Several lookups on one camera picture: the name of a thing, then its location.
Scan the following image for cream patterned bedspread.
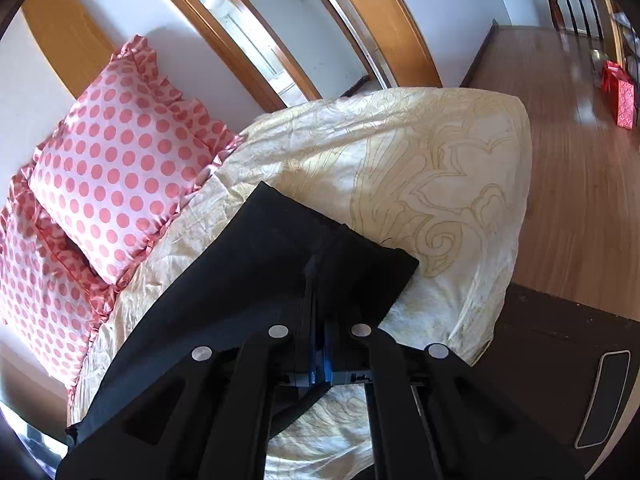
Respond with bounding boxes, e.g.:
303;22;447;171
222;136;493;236
72;88;532;479

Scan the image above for red gift bag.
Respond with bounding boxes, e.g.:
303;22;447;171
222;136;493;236
601;61;634;130

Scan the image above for pink polka-dot pillow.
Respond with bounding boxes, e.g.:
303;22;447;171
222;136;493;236
1;165;116;391
29;36;244;286

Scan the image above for wooden door frame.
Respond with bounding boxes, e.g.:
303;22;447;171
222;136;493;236
22;0;440;125

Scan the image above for black pants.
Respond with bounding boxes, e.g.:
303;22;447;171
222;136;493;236
68;183;419;441

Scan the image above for wooden stair railing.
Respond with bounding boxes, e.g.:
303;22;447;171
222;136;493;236
547;0;604;41

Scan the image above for left pink polka-dot pillow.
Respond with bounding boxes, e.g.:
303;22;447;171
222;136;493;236
1;165;116;391

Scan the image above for right pink polka-dot pillow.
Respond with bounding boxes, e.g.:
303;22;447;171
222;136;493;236
29;36;244;286

